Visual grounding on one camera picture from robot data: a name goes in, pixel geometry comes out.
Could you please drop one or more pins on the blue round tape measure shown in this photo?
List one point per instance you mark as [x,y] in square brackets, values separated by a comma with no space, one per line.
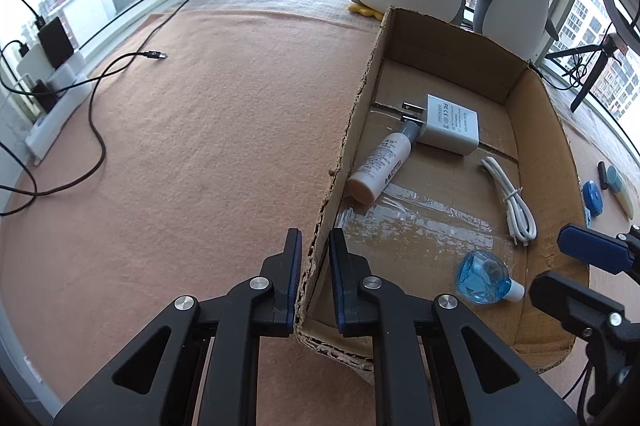
[592,198]

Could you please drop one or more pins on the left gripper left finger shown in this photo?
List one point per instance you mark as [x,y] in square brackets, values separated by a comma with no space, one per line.
[196,362]

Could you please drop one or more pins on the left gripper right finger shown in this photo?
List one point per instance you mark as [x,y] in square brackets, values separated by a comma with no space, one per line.
[435,362]

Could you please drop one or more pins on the small plush penguin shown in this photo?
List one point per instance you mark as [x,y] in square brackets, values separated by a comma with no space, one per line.
[516,25]

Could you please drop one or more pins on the clear blue spray bottle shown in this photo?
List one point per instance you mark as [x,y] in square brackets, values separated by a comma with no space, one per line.
[483,279]

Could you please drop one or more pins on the white lotion bottle blue cap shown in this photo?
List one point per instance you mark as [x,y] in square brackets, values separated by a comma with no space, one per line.
[617,186]

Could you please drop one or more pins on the white charger brick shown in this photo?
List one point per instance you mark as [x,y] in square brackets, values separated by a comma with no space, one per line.
[34,65]

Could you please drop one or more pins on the small white cream tube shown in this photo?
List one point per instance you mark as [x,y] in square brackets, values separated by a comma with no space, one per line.
[370,179]

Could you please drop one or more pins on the white charger plug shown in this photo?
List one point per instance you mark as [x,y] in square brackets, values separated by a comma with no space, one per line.
[445,125]

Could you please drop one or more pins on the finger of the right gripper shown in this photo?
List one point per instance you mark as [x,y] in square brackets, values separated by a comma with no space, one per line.
[613,254]
[612,339]

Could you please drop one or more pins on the black power adapter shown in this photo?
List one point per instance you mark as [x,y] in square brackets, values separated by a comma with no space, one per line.
[55,43]

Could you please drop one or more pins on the brown cardboard box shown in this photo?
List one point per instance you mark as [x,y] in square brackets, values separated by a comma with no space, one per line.
[511,196]

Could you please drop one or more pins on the white power strip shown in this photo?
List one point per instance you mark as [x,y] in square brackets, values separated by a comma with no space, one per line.
[71,91]

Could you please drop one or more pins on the black cylinder tube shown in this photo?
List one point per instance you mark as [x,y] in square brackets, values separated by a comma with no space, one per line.
[603,176]

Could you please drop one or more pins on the black tripod stand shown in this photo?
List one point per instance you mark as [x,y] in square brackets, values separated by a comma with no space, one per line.
[589,62]

